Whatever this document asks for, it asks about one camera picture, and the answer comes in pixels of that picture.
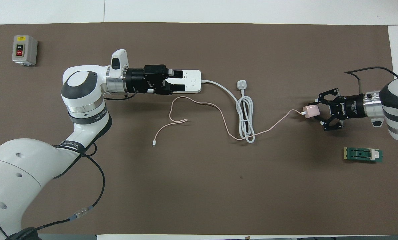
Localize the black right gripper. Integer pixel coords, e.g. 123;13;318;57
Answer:
314;88;366;131

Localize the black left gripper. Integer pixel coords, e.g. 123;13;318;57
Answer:
125;64;186;95

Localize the white power strip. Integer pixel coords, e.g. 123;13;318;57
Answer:
167;69;202;93

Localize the pink charger block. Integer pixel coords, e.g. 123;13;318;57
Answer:
302;105;320;119

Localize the pink charging cable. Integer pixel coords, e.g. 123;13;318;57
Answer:
153;96;306;147

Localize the brown table mat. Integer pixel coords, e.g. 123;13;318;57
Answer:
0;22;398;235

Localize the green knife switch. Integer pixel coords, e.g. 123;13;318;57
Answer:
344;147;383;163

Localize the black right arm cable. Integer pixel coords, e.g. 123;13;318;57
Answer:
344;67;398;95

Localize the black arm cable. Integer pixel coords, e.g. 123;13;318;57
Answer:
344;67;398;95
6;93;106;240

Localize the white power strip cord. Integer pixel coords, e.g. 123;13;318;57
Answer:
201;79;255;144

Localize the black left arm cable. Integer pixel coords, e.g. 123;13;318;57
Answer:
6;93;106;240

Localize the grey push-button switch box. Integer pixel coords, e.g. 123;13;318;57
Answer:
12;35;38;66

